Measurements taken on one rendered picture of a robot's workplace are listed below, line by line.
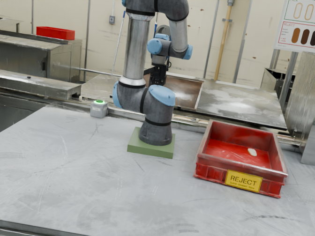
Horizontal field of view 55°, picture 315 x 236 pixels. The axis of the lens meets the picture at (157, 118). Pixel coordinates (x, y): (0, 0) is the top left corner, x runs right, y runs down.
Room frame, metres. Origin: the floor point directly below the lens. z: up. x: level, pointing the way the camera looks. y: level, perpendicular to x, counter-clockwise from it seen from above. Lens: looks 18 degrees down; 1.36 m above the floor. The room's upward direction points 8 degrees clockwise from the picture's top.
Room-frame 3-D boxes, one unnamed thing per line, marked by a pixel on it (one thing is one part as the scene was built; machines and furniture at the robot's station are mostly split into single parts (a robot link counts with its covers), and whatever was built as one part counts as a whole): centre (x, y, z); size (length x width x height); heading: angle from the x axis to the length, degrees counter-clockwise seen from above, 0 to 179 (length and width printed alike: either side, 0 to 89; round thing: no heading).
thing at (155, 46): (1.57, 0.04, 1.23); 0.11 x 0.11 x 0.08; 78
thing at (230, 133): (1.22, -0.37, 0.88); 0.49 x 0.34 x 0.10; 167
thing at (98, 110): (1.59, 0.32, 0.84); 0.08 x 0.08 x 0.11; 80
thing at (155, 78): (1.67, 0.03, 1.08); 0.09 x 0.08 x 0.12; 81
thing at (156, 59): (1.68, 0.04, 1.16); 0.08 x 0.08 x 0.05
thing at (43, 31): (5.06, 1.82, 0.94); 0.51 x 0.36 x 0.13; 84
